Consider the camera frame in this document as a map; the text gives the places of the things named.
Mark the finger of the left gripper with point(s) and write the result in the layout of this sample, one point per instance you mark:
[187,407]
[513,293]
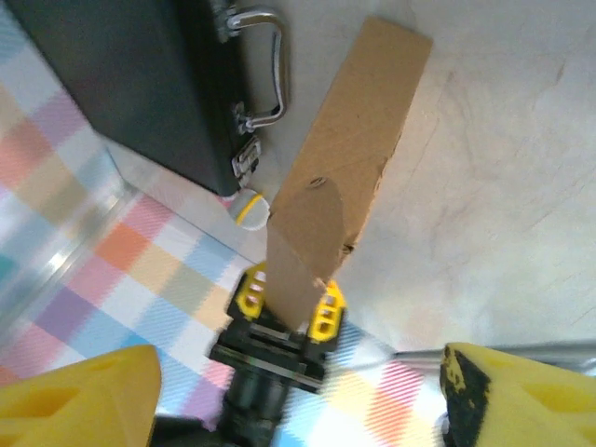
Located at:
[328,321]
[249,302]

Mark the black hard case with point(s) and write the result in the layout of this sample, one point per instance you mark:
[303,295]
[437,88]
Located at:
[139,84]

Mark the left aluminium side rail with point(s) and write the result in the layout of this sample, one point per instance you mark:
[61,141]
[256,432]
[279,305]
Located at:
[419,356]

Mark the small grey yellow-striped cylinder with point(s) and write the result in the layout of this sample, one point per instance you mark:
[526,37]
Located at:
[251,212]

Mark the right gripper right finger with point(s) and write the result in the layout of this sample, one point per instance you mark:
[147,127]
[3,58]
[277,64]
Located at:
[535,410]

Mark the brown cardboard box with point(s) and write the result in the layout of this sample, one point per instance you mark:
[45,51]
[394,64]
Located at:
[363,116]

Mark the left aluminium corner post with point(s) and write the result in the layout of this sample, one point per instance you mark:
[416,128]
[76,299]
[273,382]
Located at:
[60,261]

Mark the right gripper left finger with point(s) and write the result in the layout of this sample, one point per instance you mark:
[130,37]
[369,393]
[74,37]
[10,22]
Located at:
[70,405]

